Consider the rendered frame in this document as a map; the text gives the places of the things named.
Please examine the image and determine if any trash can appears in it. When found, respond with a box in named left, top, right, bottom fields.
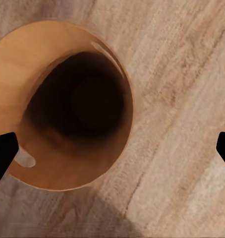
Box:
left=0, top=20, right=135, bottom=191

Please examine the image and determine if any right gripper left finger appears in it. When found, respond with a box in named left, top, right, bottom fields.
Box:
left=0, top=132, right=19, bottom=179

